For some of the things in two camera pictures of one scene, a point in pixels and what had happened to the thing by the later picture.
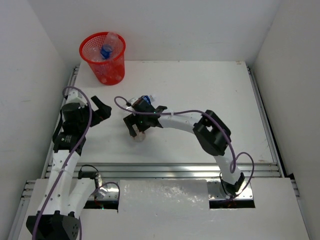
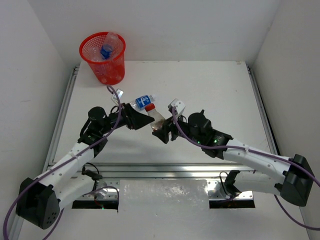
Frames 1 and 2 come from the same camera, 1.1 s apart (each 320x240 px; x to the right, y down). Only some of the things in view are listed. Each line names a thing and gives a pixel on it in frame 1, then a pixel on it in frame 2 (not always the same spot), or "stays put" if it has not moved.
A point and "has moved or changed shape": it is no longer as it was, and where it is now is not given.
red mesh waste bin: x=105 y=52 stays put
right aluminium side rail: x=266 y=124 stays put
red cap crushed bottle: x=140 y=135 has moved or changed shape
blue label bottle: x=110 y=42 stays put
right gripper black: x=130 y=120 -> x=163 y=133
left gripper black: x=94 y=115 -> x=127 y=115
